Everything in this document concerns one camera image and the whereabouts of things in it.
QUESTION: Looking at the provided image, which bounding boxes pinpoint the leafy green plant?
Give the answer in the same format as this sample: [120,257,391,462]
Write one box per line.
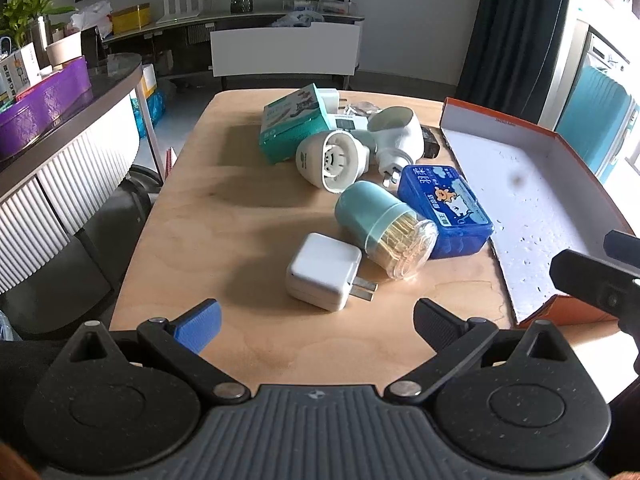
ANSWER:
[0,0,76,51]

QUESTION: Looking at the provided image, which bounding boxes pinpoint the small black lighter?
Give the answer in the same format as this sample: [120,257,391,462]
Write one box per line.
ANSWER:
[420,125,442,159]

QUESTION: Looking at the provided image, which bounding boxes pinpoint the purple box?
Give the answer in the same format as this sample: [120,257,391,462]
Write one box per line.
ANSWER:
[0,56,92,158]

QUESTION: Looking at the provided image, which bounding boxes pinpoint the white paper cup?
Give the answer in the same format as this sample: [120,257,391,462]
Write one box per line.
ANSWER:
[46,31,82,68]

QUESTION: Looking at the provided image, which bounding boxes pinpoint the small white charger plug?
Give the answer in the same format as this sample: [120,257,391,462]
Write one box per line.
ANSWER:
[315,87,346,111]

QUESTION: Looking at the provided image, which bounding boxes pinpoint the clear plastic boxes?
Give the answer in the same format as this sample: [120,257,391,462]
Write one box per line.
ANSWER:
[282,0,353,17]

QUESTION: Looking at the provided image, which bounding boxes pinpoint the teal adhesive bandage box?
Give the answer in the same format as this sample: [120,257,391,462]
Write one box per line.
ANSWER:
[258,83,337,165]

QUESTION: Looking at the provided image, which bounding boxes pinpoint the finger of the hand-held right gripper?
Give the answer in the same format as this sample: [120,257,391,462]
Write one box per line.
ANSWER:
[549,249,640,321]
[603,230,640,263]

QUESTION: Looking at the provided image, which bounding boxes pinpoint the long low media cabinet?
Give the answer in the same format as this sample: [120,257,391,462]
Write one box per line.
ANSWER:
[102,10,366,78]

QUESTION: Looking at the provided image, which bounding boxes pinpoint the white washing machine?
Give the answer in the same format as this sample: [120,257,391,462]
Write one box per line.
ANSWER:
[575,20,633,91]

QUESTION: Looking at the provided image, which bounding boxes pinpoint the dark curtain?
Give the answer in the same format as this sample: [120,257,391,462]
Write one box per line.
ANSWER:
[457,0,573,123]

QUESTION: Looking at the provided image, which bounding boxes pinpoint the blue wrapped bottle pack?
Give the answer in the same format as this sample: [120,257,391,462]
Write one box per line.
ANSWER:
[131,91,166,138]

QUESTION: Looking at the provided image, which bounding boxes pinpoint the steel bottle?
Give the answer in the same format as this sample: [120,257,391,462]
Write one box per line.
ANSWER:
[29,15,53,68]

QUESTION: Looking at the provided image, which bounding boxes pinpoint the white hollow plug-in vaporizer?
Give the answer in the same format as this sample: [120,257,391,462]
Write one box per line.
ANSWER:
[367,106,426,186]

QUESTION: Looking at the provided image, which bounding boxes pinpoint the white low cabinet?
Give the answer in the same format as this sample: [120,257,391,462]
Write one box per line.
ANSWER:
[210,22,362,78]

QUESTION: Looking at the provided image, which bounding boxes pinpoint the white printed box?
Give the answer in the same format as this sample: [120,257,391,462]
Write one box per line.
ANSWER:
[0,42,41,103]

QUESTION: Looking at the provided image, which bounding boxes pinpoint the blue plastic floss box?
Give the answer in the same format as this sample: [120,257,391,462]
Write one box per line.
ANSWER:
[397,164,494,261]

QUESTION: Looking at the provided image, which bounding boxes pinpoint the white round plug-in vaporizer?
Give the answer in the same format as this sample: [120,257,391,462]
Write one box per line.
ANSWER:
[295,129,371,195]

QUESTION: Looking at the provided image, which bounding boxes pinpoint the large white charger plug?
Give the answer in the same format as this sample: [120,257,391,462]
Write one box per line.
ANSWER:
[286,232,379,312]

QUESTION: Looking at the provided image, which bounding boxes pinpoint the curved white ribbed counter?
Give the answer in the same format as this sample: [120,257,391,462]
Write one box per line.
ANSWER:
[0,52,146,296]

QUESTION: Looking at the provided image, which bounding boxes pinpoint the yellow box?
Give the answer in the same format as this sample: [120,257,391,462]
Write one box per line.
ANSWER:
[110,4,152,36]

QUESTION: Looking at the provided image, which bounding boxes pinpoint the orange cardboard box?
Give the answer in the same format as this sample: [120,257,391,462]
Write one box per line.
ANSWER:
[439,96,638,325]

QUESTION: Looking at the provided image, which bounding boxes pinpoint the dark grey chair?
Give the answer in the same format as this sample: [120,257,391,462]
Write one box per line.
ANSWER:
[75,164,163,311]

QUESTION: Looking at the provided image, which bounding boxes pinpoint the small white carton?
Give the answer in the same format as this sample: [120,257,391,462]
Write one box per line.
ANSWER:
[332,112,371,133]

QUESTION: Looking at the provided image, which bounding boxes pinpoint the teal toothpick holder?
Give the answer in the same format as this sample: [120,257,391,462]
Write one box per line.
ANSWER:
[334,181,439,281]

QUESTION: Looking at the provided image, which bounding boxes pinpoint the blue suitcase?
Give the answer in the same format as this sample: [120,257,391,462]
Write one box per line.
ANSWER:
[555,65,640,186]

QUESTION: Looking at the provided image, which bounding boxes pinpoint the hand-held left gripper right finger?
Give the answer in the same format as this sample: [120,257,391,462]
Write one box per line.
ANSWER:
[384,297,591,406]

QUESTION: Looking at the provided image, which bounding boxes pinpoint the white plastic bag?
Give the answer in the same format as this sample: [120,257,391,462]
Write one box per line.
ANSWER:
[70,1,115,38]

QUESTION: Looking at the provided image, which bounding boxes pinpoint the grey plastic bag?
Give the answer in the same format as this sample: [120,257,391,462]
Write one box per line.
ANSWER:
[272,12,326,28]

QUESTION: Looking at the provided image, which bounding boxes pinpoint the white router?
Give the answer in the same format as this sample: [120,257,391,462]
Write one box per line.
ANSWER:
[156,0,206,24]

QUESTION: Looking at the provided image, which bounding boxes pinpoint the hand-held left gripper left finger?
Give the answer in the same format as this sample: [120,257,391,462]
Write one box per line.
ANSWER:
[50,299,251,405]

